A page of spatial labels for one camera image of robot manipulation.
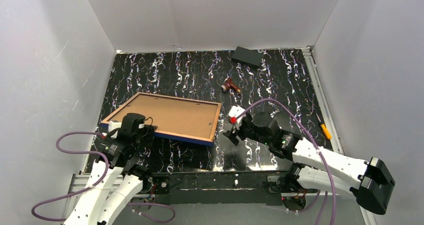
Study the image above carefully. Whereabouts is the purple cable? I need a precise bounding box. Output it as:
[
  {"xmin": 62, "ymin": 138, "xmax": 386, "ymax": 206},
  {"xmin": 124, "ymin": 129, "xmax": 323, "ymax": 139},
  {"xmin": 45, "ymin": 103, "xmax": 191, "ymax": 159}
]
[
  {"xmin": 30, "ymin": 131, "xmax": 176, "ymax": 224},
  {"xmin": 236, "ymin": 98, "xmax": 338, "ymax": 225}
]

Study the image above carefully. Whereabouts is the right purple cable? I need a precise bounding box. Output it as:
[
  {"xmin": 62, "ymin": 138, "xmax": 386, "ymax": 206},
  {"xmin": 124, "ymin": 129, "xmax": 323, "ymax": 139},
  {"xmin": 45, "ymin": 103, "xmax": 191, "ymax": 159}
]
[{"xmin": 236, "ymin": 98, "xmax": 338, "ymax": 225}]

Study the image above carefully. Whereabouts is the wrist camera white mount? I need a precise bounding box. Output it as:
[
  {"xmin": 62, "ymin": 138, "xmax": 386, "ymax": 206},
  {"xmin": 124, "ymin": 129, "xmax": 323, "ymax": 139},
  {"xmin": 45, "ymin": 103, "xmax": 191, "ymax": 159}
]
[
  {"xmin": 104, "ymin": 119, "xmax": 147, "ymax": 139},
  {"xmin": 228, "ymin": 105, "xmax": 245, "ymax": 125}
]

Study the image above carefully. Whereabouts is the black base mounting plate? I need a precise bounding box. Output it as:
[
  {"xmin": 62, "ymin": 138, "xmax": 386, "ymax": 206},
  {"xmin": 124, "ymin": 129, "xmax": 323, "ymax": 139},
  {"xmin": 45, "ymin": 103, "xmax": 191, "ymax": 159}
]
[{"xmin": 119, "ymin": 170, "xmax": 342, "ymax": 207}]

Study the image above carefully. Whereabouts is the aluminium rail right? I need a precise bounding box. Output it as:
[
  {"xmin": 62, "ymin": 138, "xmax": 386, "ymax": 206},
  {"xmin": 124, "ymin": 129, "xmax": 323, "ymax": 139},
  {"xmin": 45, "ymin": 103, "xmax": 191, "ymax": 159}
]
[{"xmin": 300, "ymin": 47, "xmax": 344, "ymax": 155}]

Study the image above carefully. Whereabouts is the red brown small tool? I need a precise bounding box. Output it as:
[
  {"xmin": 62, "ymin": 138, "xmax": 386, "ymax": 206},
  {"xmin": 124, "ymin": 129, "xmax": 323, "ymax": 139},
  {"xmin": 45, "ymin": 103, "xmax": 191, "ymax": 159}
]
[{"xmin": 221, "ymin": 77, "xmax": 241, "ymax": 94}]

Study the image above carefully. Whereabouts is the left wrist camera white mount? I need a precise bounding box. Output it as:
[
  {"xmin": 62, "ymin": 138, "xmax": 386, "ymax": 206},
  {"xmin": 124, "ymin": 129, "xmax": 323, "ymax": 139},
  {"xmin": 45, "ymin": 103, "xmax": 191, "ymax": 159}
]
[{"xmin": 104, "ymin": 119, "xmax": 147, "ymax": 139}]

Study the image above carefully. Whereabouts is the black rectangular box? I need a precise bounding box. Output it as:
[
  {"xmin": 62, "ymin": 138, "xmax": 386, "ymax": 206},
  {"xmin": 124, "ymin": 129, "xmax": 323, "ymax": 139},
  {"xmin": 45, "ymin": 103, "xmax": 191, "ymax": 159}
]
[{"xmin": 231, "ymin": 46, "xmax": 264, "ymax": 68}]

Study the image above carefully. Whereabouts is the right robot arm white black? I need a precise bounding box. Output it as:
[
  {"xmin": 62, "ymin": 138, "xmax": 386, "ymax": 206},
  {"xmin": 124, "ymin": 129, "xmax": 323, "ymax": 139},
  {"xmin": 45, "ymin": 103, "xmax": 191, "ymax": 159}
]
[{"xmin": 224, "ymin": 106, "xmax": 396, "ymax": 215}]

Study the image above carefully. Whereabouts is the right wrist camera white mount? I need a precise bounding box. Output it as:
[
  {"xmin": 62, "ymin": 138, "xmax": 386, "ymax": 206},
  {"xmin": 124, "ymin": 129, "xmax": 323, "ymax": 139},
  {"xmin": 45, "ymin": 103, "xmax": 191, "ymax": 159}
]
[{"xmin": 228, "ymin": 105, "xmax": 245, "ymax": 125}]

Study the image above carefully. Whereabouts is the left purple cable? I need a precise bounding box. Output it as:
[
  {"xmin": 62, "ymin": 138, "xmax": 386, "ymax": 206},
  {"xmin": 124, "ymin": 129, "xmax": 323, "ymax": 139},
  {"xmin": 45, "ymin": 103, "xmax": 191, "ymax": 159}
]
[{"xmin": 30, "ymin": 131, "xmax": 176, "ymax": 224}]

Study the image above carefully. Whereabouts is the blue photo frame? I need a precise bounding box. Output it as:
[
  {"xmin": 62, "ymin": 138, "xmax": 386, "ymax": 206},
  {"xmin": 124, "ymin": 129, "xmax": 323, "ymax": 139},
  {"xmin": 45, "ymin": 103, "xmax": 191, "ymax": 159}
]
[{"xmin": 100, "ymin": 92, "xmax": 222, "ymax": 146}]

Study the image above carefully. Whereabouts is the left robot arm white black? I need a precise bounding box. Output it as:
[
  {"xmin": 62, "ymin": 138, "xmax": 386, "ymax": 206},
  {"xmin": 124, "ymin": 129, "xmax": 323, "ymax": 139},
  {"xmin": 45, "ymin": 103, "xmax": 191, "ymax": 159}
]
[{"xmin": 64, "ymin": 113, "xmax": 156, "ymax": 225}]

